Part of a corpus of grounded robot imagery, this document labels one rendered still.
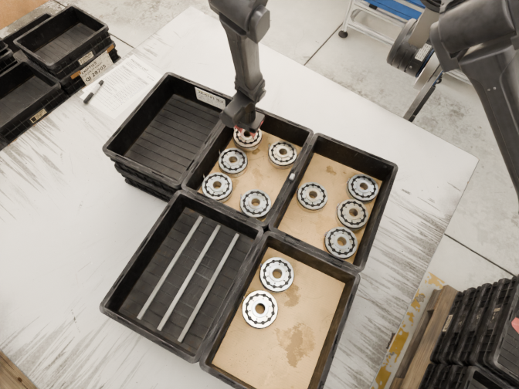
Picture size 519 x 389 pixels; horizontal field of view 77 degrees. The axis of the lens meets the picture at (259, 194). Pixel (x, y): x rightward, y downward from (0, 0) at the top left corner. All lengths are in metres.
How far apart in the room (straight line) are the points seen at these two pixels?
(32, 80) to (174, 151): 1.33
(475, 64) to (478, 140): 2.26
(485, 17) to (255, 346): 0.87
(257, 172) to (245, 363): 0.60
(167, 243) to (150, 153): 0.35
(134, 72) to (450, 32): 1.41
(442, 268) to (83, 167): 1.92
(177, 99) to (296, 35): 1.79
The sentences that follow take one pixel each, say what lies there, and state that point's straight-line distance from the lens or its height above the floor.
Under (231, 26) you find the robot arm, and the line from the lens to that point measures 0.66.
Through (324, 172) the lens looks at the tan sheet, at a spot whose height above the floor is 0.83.
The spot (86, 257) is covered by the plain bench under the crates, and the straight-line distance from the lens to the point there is 1.30.
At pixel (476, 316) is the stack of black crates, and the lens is 1.75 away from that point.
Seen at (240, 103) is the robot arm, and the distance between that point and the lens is 0.98.
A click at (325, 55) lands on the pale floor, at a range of 2.87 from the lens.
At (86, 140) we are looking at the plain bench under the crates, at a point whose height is 0.70.
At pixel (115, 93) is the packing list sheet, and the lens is 1.65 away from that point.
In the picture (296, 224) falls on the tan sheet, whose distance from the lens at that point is 1.09.
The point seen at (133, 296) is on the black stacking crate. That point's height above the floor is 0.83.
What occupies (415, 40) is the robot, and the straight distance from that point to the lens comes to 1.14.
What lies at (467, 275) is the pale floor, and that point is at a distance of 2.26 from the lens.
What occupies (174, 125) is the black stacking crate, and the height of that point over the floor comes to 0.83.
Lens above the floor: 1.84
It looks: 64 degrees down
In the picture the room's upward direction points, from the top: 5 degrees clockwise
